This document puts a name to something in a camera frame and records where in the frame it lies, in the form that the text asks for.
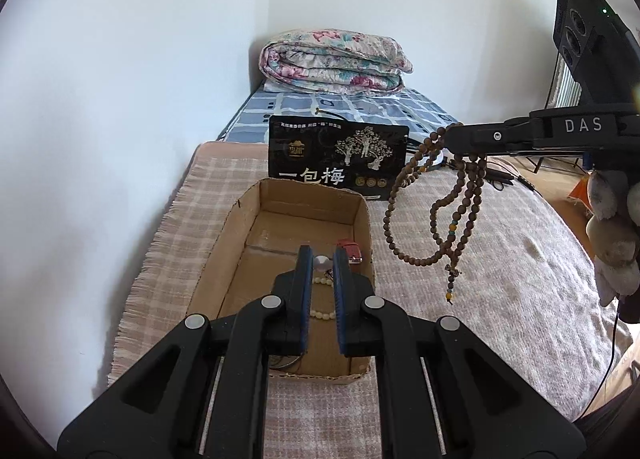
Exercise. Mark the cardboard box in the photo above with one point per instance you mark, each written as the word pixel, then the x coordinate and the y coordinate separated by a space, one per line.
pixel 240 259

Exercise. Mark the black tripod stand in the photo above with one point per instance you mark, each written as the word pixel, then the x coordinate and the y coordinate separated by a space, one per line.
pixel 500 184

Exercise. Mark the blue bangle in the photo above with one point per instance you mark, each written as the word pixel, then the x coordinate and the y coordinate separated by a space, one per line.
pixel 282 366

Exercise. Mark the person's right hand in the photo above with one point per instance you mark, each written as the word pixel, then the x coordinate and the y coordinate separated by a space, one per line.
pixel 607 239

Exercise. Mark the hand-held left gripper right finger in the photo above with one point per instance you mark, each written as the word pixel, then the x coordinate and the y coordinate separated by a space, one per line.
pixel 341 299

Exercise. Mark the folded floral quilt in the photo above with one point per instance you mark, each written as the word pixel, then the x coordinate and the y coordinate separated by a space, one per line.
pixel 335 59

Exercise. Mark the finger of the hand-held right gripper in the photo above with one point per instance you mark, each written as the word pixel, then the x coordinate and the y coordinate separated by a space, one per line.
pixel 480 136

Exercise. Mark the black snack bag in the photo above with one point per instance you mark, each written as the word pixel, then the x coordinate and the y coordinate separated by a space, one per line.
pixel 320 149

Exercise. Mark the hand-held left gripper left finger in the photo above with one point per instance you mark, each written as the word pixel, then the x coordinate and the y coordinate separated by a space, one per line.
pixel 304 299

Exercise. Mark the pearl stud earring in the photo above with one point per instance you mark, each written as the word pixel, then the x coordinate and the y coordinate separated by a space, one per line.
pixel 320 262

